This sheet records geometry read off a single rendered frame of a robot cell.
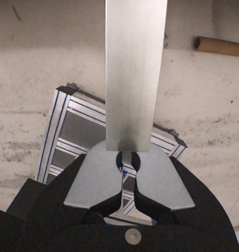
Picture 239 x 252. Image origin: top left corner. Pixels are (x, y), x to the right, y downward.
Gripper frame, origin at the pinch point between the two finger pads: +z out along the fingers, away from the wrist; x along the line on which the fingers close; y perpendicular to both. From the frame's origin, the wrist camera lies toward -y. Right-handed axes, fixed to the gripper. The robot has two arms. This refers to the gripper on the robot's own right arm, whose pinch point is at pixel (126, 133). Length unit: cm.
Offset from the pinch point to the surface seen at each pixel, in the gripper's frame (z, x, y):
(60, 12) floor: 83, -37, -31
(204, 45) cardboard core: 75, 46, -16
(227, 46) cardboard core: 75, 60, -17
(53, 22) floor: 83, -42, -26
